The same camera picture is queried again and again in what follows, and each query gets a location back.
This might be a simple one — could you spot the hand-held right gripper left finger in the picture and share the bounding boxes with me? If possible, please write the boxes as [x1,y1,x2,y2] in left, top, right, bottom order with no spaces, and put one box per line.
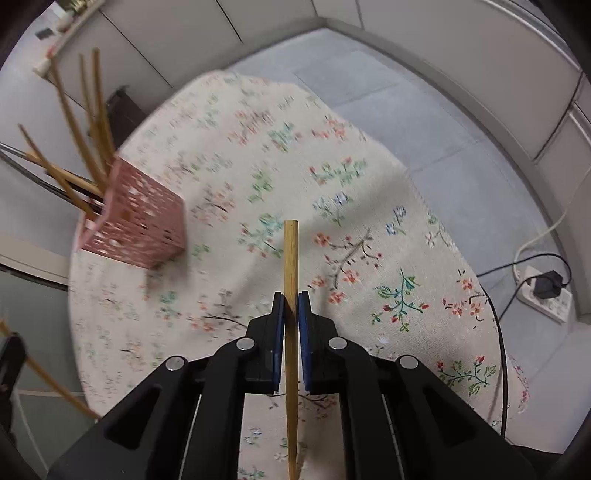
[46,292,284,480]

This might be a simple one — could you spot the black chopstick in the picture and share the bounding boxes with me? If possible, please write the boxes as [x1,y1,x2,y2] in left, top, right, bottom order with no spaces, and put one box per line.
[45,170,105,202]

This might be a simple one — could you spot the white power cable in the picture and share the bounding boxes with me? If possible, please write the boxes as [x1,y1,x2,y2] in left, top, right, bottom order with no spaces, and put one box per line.
[513,175,591,282]

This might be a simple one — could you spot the black power cable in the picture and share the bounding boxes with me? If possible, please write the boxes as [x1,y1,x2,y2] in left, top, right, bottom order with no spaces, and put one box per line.
[475,253,573,439]

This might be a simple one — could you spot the bamboo chopstick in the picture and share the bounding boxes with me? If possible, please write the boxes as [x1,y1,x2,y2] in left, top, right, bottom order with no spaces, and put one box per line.
[0,320,101,421]
[283,220,301,480]
[47,55,108,185]
[92,47,115,162]
[21,151,103,197]
[18,124,99,220]

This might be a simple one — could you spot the floral tablecloth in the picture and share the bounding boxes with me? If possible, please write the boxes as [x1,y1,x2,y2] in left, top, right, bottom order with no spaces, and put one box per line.
[68,69,532,480]

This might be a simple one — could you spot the brown trash bin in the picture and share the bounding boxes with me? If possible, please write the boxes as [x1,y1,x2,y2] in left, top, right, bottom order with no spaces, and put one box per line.
[105,85,149,139]

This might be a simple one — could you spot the white power strip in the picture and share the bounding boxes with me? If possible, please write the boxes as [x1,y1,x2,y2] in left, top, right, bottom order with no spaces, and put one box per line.
[514,265,573,324]

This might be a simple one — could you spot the black power adapter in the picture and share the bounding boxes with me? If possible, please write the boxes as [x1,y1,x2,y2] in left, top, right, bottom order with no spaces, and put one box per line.
[534,272,565,300]

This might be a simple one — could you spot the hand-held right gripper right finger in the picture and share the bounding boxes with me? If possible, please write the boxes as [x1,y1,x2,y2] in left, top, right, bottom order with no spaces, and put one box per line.
[298,291,539,480]

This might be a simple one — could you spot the pink perforated utensil holder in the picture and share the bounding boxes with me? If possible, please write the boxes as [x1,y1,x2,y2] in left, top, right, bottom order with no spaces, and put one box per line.
[76,157,188,271]

